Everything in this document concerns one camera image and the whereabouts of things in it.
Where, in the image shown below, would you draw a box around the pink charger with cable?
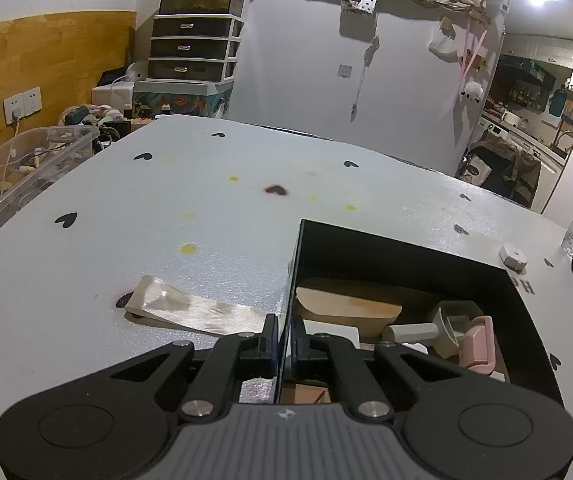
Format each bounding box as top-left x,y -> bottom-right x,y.
459,315 -> 497,376

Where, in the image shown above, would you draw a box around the black cardboard box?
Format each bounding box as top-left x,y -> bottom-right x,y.
285,220 -> 563,403

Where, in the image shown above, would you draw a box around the small white hexagonal object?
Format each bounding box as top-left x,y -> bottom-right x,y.
499,243 -> 528,273

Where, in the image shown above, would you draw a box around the brown rounded cardboard piece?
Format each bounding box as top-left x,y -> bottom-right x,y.
295,287 -> 402,338

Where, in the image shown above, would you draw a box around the small white box in box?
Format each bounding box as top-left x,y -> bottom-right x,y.
295,316 -> 360,349

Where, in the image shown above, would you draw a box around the colourful patterned cabinet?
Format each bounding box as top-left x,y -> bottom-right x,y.
132,79 -> 233,118

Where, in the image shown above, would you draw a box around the clear plastic storage bin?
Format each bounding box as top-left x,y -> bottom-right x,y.
0,126 -> 100,228

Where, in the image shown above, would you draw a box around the white plush toy hanging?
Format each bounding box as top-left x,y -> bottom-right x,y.
461,80 -> 484,103

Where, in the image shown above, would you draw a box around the white drawer unit dark drawers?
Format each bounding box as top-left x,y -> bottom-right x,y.
148,13 -> 244,84

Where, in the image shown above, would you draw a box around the white appliance with cable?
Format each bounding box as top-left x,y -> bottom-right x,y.
91,61 -> 149,110

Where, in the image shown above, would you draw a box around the white wall socket plate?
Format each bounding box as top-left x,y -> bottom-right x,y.
3,87 -> 42,125

